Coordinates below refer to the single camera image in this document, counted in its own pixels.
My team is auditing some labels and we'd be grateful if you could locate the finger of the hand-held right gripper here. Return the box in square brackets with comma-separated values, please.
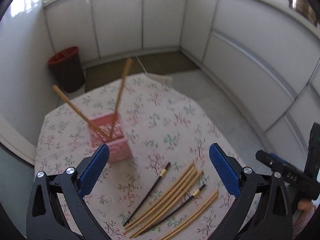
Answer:
[255, 150, 320, 200]

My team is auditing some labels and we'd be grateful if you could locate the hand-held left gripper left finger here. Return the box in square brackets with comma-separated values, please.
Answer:
[26, 143, 110, 240]

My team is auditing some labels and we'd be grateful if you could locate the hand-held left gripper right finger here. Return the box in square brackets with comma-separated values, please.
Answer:
[209, 143, 293, 240]

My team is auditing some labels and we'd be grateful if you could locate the bamboo chopstick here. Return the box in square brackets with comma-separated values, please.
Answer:
[124, 162, 195, 228]
[124, 167, 197, 231]
[110, 58, 134, 137]
[159, 190, 219, 240]
[129, 172, 198, 238]
[131, 170, 204, 238]
[52, 85, 112, 140]

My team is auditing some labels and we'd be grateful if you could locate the pink perforated utensil holder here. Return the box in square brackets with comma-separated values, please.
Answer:
[88, 112, 133, 165]

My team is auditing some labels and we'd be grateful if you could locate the black chopstick with gold band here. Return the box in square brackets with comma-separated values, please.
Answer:
[139, 184, 207, 234]
[123, 162, 172, 226]

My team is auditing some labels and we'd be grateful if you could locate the person's right hand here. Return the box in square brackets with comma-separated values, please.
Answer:
[293, 199, 317, 235]

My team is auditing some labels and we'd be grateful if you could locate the floral tablecloth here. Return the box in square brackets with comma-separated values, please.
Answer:
[34, 72, 263, 240]

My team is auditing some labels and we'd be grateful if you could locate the brown trash bin red rim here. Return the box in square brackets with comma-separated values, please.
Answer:
[48, 46, 86, 93]

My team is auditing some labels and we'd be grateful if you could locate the white base cabinet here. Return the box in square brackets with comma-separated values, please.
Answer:
[42, 0, 188, 65]
[180, 0, 320, 155]

